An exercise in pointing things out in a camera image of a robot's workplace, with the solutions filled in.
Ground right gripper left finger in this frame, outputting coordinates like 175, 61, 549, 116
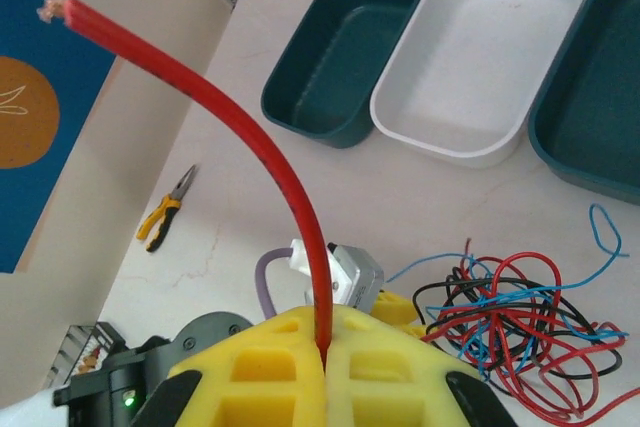
130, 304, 330, 427

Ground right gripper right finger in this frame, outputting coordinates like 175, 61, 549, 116
323, 302, 519, 427

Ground black cable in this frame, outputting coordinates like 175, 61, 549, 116
444, 276, 601, 378
412, 266, 561, 383

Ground red cable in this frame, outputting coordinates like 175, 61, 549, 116
422, 238, 629, 421
37, 0, 335, 366

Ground blue cable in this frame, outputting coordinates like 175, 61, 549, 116
387, 203, 631, 383

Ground terminal board with orange connectors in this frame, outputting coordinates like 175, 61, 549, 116
47, 321, 126, 391

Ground yellow black pliers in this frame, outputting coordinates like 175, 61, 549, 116
136, 163, 199, 253

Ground teal plastic bin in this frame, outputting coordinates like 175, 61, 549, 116
260, 0, 424, 150
528, 0, 640, 207

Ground white plastic bin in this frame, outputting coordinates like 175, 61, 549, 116
369, 0, 595, 169

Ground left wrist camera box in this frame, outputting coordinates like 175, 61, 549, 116
288, 238, 386, 317

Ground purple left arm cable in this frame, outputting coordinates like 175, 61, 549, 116
254, 246, 294, 321

